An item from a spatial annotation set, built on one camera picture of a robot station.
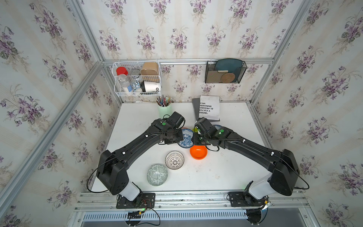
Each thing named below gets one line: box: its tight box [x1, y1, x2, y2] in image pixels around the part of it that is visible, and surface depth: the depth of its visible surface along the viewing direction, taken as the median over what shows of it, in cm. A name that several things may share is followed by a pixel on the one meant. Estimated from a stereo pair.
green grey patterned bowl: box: [146, 163, 169, 187], surface depth 82 cm
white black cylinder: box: [140, 80, 162, 93], surface depth 95 cm
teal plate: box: [214, 58, 243, 83], surface depth 94 cm
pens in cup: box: [155, 93, 172, 107], surface depth 103 cm
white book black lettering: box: [198, 95, 220, 121], surface depth 109 cm
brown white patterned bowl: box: [165, 150, 185, 170], surface depth 88 cm
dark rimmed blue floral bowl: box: [177, 127, 194, 149], surface depth 84 cm
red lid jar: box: [116, 66, 129, 76], surface depth 94 cm
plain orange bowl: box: [190, 144, 208, 160], surface depth 89 cm
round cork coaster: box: [220, 72, 236, 84], surface depth 100 cm
